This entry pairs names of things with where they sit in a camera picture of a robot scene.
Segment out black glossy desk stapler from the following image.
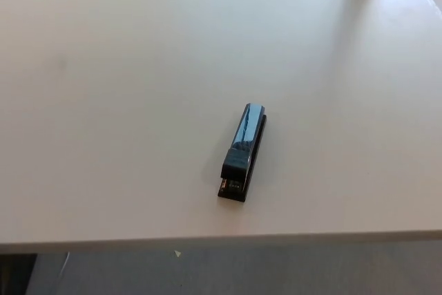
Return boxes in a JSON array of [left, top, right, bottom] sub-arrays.
[[217, 102, 269, 202]]

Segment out dark object under desk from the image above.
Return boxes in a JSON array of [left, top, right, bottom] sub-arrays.
[[0, 253, 38, 295]]

